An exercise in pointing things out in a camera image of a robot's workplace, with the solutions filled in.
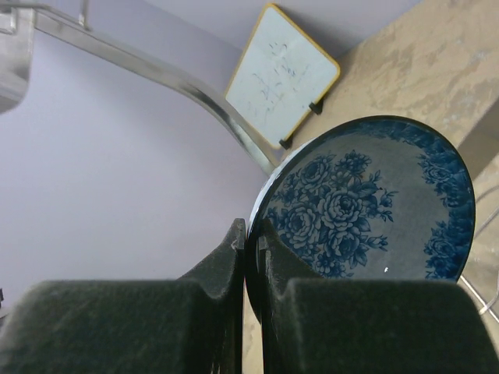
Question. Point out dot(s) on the yellow framed whiteboard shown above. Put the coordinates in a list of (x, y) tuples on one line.
[(280, 78)]

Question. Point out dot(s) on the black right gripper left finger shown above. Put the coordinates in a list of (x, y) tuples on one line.
[(192, 324)]

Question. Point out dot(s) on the blue floral rim bowl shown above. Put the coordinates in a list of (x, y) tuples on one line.
[(379, 197)]

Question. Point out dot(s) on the steel dish rack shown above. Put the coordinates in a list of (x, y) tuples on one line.
[(20, 20)]

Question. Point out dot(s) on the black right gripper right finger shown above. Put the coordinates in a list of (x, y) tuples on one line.
[(311, 324)]

